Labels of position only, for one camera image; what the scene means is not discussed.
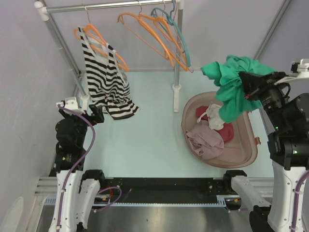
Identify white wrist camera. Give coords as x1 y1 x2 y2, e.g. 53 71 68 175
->
275 58 309 85
56 97 84 114

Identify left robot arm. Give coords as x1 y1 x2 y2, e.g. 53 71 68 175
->
49 104 107 232

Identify white garment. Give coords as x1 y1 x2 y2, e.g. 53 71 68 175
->
197 104 225 131

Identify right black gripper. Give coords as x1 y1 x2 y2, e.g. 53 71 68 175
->
238 70 289 129

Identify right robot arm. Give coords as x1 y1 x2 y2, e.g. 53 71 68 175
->
223 72 309 232

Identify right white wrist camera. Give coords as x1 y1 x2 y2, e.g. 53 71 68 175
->
275 58 309 85

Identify orange hanger front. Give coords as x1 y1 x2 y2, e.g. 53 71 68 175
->
117 0 175 67

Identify red garment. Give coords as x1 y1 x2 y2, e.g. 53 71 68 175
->
195 106 234 144

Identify metal clothes rack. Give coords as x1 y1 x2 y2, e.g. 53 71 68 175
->
34 0 184 113

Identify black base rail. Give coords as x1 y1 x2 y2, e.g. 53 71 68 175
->
95 177 241 210

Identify black white striped tank top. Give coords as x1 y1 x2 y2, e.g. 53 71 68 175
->
77 27 140 120

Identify teal hanger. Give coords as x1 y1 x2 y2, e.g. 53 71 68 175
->
151 0 191 68

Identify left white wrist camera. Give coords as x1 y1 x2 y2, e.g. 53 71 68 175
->
56 97 84 114

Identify orange hanger with striped top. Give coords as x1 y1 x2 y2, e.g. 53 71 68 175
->
82 4 129 72

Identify pink thin hanger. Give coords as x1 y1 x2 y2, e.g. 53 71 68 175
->
169 0 194 73

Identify brown plastic laundry basket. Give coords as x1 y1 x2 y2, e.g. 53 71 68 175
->
181 91 261 169

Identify pink mauve garment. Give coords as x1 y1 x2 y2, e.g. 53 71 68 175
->
186 120 224 160

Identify green tank top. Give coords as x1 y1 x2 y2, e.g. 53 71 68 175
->
201 55 275 123

